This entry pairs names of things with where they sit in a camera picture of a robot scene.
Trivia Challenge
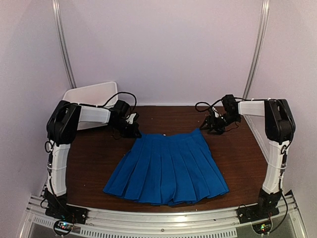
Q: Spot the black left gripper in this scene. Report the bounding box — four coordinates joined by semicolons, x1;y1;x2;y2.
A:
111;119;141;139

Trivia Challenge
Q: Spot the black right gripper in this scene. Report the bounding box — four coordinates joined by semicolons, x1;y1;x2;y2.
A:
201;112;240;135

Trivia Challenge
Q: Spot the blue pleated skirt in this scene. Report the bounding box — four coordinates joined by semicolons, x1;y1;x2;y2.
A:
103;129;229;206

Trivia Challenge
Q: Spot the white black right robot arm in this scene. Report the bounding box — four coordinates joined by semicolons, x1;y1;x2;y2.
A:
195;94;296;196

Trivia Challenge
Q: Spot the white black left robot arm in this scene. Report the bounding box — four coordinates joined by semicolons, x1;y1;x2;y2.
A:
47;100;142;197

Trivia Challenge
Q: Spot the white plastic laundry bin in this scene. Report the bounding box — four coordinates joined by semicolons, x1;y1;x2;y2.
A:
62;81;118;130

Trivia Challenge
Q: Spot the right round circuit board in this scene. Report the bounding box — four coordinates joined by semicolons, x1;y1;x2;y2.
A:
252;221;272;236

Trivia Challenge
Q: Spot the round circuit board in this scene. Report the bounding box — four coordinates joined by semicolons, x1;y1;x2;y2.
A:
53;220;74;236
252;221;272;236

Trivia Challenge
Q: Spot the left round circuit board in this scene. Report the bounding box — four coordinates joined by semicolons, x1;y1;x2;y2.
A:
53;220;74;236

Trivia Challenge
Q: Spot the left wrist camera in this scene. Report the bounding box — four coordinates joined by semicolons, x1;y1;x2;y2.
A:
126;113;139;124

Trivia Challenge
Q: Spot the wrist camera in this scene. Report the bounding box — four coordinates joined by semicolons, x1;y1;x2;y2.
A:
209;107;221;118
126;113;139;124

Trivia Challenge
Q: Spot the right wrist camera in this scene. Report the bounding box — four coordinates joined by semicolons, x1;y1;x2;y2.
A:
209;107;221;118

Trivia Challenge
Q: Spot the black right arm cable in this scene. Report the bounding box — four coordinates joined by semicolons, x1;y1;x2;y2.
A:
195;98;225;115

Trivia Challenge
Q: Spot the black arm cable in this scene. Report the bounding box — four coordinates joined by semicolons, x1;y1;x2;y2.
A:
195;98;225;115
103;91;138;117

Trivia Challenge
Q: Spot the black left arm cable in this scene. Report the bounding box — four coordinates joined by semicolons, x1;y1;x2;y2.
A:
103;91;138;117

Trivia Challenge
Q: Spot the aluminium frame post right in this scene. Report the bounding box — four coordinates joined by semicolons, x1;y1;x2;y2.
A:
242;0;270;100

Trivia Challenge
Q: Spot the aluminium frame post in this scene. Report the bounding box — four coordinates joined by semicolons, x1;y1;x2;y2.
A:
242;0;270;100
52;0;76;89

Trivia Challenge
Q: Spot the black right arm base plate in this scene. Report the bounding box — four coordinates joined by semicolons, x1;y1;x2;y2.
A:
236;198;279;224

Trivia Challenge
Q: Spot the aluminium front rail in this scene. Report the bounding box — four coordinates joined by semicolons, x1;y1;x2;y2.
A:
24;190;303;238

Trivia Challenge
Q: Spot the aluminium frame post left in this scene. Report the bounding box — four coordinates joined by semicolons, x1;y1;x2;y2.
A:
52;0;76;89

